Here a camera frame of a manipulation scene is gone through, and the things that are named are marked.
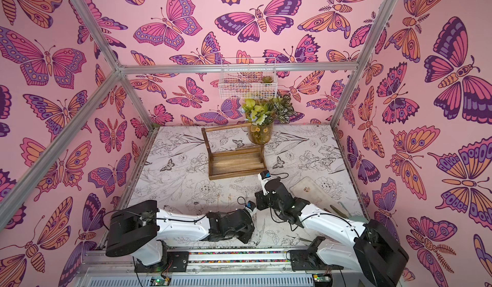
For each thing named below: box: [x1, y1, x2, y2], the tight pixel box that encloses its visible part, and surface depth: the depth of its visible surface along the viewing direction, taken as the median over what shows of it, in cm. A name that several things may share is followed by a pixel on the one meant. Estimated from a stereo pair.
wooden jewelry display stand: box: [201, 123, 268, 181], surface depth 105 cm
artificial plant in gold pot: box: [242, 96, 298, 145], surface depth 104 cm
